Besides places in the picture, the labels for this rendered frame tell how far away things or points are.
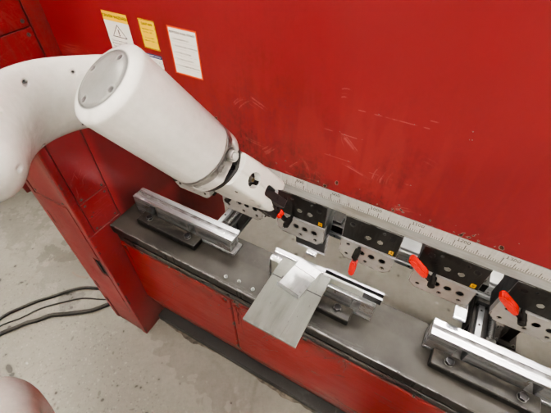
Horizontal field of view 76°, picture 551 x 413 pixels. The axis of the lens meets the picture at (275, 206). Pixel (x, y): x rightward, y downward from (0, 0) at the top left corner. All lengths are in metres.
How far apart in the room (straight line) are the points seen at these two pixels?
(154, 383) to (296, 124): 1.71
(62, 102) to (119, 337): 2.03
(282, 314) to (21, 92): 0.92
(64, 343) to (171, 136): 2.20
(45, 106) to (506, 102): 0.64
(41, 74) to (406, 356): 1.17
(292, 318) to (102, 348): 1.47
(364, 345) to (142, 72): 1.10
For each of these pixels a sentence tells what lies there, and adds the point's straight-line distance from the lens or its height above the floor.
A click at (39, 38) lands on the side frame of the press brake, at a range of 1.30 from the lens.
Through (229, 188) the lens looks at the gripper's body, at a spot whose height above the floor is 1.71.
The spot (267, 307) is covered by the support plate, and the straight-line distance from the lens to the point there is 1.15.
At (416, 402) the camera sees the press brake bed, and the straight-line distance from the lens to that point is 1.40.
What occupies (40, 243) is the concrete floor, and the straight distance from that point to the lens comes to 3.05.
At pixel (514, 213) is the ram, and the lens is 0.82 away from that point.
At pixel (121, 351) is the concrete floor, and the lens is 2.33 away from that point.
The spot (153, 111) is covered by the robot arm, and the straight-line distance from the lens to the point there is 0.34.
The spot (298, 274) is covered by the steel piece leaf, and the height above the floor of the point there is 1.00.
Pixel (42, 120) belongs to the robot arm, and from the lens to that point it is 0.42.
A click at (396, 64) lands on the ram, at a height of 1.74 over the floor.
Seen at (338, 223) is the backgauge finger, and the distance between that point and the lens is 1.33.
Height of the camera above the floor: 2.01
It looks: 46 degrees down
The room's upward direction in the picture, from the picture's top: straight up
